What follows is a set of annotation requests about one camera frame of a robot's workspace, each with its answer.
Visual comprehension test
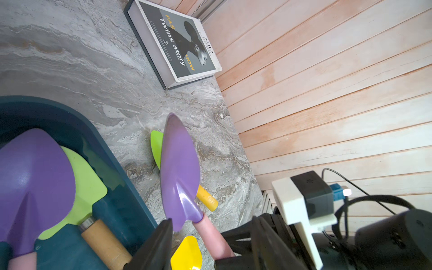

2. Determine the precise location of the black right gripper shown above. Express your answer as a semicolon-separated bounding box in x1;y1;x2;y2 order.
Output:
215;213;324;270

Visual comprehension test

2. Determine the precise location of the light green shovel wooden handle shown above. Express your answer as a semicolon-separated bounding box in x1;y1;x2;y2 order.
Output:
38;146;132;270

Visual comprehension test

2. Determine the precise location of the green trowel with yellow handle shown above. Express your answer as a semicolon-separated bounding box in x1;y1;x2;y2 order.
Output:
150;130;219;212

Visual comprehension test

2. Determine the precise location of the yellow plastic scoop right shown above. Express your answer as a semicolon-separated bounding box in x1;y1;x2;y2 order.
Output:
171;236;203;270

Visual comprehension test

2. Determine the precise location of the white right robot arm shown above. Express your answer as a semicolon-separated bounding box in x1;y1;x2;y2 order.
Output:
215;209;432;270

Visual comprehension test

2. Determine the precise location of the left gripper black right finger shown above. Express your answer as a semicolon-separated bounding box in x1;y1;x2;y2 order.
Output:
251;217;307;270

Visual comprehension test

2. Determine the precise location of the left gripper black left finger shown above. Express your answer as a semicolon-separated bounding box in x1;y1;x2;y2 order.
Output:
123;218;173;270

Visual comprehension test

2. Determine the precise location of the black and white book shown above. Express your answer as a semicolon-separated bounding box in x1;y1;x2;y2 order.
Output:
124;1;222;90

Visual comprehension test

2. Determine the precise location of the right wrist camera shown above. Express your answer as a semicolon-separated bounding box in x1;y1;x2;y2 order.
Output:
272;171;352;270

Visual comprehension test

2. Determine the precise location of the purple shovel with pink handle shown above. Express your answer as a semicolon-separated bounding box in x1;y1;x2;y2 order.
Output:
1;128;75;270

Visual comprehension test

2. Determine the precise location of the purple trowel with pink handle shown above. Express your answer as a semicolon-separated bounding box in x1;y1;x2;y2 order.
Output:
160;112;235;261

